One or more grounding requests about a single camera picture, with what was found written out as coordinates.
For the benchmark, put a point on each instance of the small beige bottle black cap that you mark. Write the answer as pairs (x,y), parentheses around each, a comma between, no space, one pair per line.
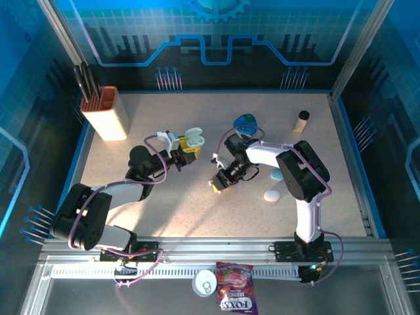
(301,123)

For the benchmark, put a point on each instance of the aluminium frame post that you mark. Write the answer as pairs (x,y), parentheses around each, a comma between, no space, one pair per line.
(55,29)
(361,49)

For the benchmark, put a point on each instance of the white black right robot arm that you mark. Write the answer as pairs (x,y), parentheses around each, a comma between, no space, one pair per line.
(305,170)

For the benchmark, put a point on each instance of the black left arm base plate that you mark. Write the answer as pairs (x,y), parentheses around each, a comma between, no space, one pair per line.
(149,246)

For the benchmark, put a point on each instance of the pale mint earbud case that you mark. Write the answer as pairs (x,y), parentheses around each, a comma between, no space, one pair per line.
(194,136)

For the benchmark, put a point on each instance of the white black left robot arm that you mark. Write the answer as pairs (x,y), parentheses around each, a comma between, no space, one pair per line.
(115,192)

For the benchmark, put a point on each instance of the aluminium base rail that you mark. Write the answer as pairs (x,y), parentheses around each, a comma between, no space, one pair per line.
(213,244)

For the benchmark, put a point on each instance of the white pull-tab can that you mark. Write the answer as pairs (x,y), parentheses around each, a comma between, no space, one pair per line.
(204,283)

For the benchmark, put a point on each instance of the white oval earbud case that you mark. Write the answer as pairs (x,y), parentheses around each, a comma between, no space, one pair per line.
(271,196)

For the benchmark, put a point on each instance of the yogurt cup blue lid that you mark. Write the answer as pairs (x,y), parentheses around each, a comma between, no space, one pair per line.
(244,121)

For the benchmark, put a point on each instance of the light blue earbud case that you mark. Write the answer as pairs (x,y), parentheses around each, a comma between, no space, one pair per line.
(275,176)

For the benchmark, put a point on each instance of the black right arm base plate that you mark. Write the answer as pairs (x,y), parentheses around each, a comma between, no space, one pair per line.
(283,251)

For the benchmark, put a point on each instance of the purple candy bag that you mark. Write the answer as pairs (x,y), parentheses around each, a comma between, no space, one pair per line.
(234,285)

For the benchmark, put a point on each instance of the beige knife block orange top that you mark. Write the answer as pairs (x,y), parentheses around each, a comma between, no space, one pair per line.
(106,121)

